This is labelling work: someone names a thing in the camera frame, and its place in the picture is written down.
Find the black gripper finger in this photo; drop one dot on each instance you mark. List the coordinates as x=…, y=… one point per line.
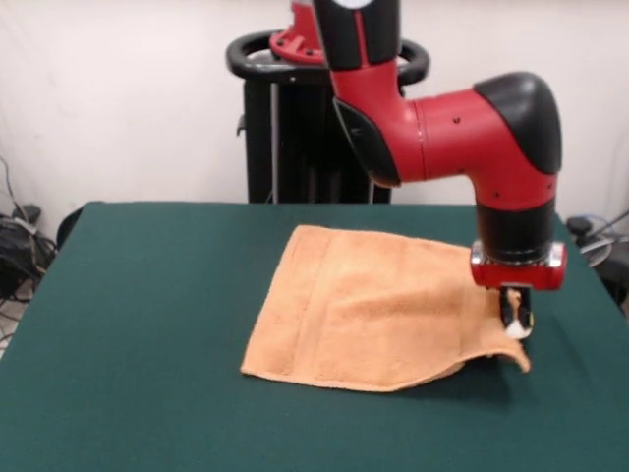
x=528, y=307
x=505, y=307

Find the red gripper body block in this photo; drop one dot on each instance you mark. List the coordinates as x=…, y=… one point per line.
x=516, y=276

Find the black power adapter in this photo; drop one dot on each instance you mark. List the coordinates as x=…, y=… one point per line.
x=27, y=212

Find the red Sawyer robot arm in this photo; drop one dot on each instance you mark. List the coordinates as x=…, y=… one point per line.
x=467, y=137

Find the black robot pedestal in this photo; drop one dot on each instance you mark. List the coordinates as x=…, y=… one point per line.
x=290, y=147

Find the dark green table cloth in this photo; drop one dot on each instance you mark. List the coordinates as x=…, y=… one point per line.
x=147, y=319

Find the orange terry towel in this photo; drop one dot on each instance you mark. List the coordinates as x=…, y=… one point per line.
x=368, y=314

